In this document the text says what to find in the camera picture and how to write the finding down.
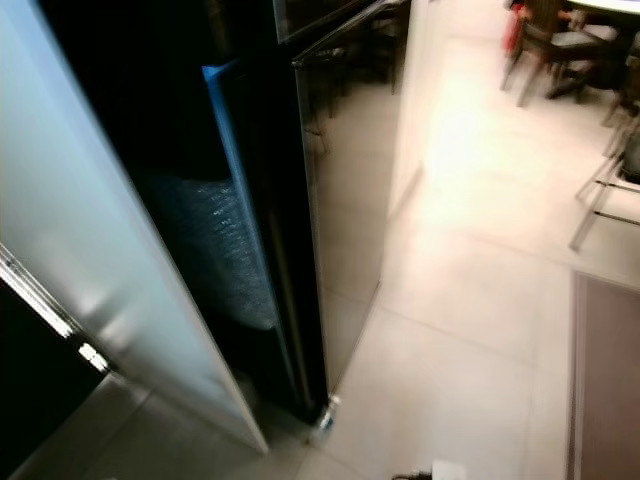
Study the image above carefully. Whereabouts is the dark cabinet with silver trim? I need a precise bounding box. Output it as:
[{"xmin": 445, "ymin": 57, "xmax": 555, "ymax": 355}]
[{"xmin": 0, "ymin": 255, "xmax": 116, "ymax": 480}]

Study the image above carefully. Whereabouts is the fridge cabinet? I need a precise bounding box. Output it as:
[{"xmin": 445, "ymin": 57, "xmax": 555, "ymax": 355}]
[{"xmin": 40, "ymin": 0, "xmax": 281, "ymax": 333}]

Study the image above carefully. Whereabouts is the small clear plastic bottle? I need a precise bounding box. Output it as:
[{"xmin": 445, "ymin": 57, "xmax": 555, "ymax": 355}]
[{"xmin": 315, "ymin": 395, "xmax": 343, "ymax": 441}]

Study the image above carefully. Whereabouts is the brown floor mat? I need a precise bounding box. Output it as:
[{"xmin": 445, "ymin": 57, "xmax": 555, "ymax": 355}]
[{"xmin": 568, "ymin": 270, "xmax": 640, "ymax": 480}]

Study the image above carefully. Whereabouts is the clear bubble wrap sheet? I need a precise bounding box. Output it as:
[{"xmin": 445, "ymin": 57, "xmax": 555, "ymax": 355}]
[{"xmin": 145, "ymin": 175, "xmax": 279, "ymax": 333}]

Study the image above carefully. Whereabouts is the white dining table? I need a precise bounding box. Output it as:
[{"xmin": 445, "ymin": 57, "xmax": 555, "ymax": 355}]
[{"xmin": 565, "ymin": 0, "xmax": 640, "ymax": 19}]

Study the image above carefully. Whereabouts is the black glass freezer door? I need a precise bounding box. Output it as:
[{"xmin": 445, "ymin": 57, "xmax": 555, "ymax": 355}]
[{"xmin": 275, "ymin": 0, "xmax": 406, "ymax": 43}]

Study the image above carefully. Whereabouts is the red bag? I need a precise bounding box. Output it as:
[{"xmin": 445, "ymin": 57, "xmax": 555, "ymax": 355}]
[{"xmin": 503, "ymin": 5, "xmax": 526, "ymax": 56}]

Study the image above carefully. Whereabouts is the dark wooden chair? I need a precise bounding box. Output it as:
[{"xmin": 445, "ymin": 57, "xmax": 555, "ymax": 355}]
[{"xmin": 500, "ymin": 0, "xmax": 621, "ymax": 106}]

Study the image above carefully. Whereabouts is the black metal folding chair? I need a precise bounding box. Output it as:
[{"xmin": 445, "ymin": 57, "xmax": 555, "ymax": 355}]
[{"xmin": 568, "ymin": 95, "xmax": 640, "ymax": 251}]

